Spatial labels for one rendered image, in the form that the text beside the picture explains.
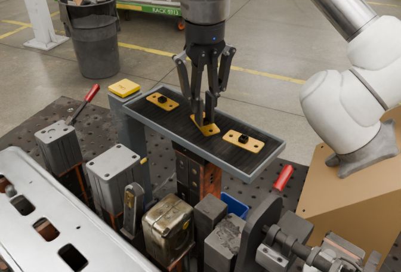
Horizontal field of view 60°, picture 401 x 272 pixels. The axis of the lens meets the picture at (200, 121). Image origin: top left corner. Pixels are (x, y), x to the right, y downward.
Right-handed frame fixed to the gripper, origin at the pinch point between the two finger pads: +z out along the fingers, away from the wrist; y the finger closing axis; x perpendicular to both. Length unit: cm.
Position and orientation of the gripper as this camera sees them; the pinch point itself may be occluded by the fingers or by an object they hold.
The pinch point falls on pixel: (204, 109)
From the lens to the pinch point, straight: 75.3
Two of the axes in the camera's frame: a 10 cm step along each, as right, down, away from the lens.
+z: 0.0, 8.0, 5.9
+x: 4.3, 5.4, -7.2
